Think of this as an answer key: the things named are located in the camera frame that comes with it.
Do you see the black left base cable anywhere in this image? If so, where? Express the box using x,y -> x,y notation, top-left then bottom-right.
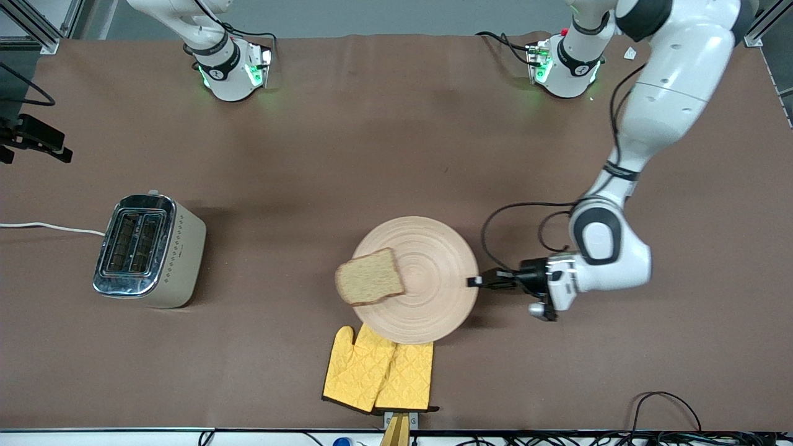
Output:
476,31 -> 533,66

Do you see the black cable tangle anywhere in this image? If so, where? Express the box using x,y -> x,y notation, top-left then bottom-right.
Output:
412,431 -> 793,446

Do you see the black looped cable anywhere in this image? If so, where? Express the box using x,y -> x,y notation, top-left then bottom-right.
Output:
630,391 -> 704,434

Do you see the black base cable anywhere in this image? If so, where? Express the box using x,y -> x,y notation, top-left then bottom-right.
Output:
220,22 -> 278,63
476,31 -> 533,66

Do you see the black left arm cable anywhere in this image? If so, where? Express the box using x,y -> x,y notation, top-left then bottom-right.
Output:
481,62 -> 648,276

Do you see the chrome two-slot toaster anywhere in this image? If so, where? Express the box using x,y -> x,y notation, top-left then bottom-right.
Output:
92,191 -> 208,309

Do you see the brown bread slice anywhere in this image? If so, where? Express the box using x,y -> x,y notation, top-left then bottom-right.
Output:
335,247 -> 406,307

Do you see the round wooden plate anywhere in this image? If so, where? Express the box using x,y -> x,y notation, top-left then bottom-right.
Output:
351,216 -> 481,346

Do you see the black clamp mount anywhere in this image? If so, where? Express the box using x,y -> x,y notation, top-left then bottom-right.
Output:
0,113 -> 74,165

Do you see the thin black curved cable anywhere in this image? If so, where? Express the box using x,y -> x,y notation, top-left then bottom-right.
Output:
0,62 -> 56,107

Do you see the aluminium frame profile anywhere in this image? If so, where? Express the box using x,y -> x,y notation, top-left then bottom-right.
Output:
0,0 -> 84,55
743,0 -> 793,131

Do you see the wooden stick with bracket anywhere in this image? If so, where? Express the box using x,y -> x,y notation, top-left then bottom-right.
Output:
379,411 -> 419,446

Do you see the yellow quilted oven mitt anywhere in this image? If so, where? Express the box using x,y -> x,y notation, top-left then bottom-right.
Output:
322,325 -> 398,414
374,339 -> 436,413

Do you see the black right base cable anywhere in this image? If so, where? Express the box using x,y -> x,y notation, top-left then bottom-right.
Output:
220,22 -> 278,63

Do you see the white toaster power cable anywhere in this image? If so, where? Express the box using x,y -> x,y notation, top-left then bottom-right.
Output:
0,222 -> 107,237

